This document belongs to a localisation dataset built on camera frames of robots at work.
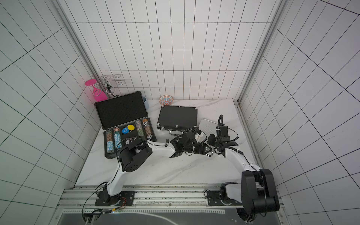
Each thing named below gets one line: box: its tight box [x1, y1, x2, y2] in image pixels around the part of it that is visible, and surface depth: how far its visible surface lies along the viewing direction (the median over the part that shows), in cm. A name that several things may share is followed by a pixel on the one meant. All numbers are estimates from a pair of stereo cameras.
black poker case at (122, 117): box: [94, 90, 157, 159], surface depth 99 cm
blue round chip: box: [121, 127, 130, 135], surface depth 97 cm
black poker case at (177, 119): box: [156, 105, 198, 136], surface depth 104 cm
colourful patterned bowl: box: [158, 94, 174, 106], surface depth 120 cm
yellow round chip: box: [127, 124, 135, 131], surface depth 100 cm
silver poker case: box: [198, 118, 218, 144], surface depth 99 cm
